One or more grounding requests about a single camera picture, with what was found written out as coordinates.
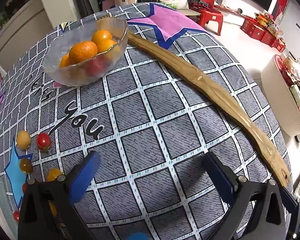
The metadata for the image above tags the small orange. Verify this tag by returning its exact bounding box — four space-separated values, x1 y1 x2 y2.
59 54 70 68

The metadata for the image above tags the stack of red gift boxes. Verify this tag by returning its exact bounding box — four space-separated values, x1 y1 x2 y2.
240 12 287 52

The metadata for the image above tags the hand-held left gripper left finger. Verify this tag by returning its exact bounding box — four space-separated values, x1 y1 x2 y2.
17 151 101 240

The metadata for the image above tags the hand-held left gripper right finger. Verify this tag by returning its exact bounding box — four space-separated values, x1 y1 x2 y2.
202 151 288 240

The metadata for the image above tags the brown-green cherry tomato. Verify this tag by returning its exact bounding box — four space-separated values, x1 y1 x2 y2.
19 158 33 174

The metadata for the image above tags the long wooden stick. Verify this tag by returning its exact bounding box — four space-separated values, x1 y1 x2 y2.
126 31 290 188

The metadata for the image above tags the white side cabinet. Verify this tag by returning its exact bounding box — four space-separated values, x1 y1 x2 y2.
0 0 54 65

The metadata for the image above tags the grey checked printed blanket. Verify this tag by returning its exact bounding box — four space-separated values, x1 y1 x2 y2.
0 2 294 240

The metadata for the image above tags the clear glass bowl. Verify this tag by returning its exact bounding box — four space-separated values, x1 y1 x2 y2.
42 17 129 87

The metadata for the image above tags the red plastic stool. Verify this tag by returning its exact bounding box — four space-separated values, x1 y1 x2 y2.
191 0 224 36

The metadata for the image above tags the white round cabinet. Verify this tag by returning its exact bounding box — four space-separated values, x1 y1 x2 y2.
261 54 300 137

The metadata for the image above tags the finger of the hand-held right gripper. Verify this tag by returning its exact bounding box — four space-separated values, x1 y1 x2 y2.
279 187 298 214

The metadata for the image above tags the pile of packaged goods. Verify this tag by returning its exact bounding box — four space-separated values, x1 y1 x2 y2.
281 54 300 128

